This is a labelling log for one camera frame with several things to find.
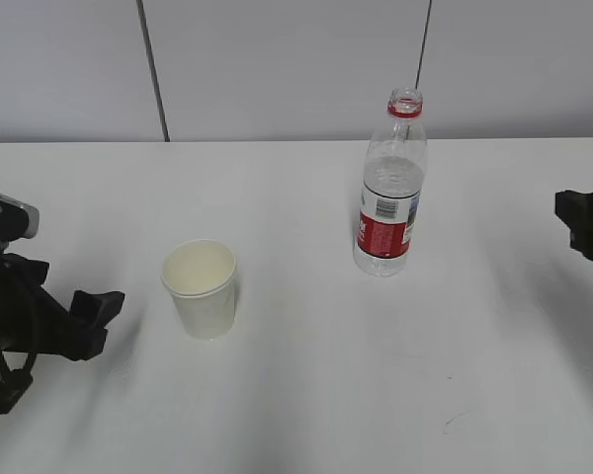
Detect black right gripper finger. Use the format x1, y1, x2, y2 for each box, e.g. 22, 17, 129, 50
554, 190, 593, 262

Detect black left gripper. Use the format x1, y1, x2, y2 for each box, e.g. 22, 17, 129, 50
0, 253, 126, 361

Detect white paper cup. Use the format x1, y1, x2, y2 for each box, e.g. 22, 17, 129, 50
161, 239, 237, 340

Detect clear water bottle red label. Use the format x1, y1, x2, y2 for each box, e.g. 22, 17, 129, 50
354, 88, 428, 277

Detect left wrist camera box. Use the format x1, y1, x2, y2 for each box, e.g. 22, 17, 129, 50
0, 194, 40, 243

